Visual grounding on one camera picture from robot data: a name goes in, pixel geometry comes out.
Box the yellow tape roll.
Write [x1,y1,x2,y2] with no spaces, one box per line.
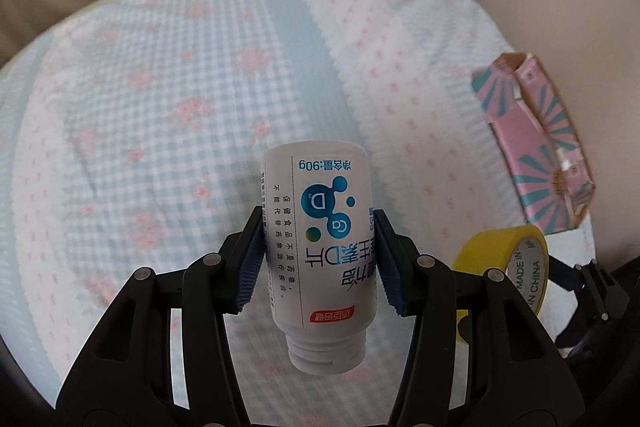
[454,225,550,345]

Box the white supplement bottle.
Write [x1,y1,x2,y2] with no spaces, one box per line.
[262,141,376,375]

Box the pink cardboard box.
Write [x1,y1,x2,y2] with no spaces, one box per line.
[471,52,596,235]

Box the blue checkered bed sheet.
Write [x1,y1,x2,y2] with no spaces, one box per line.
[1,0,531,426]

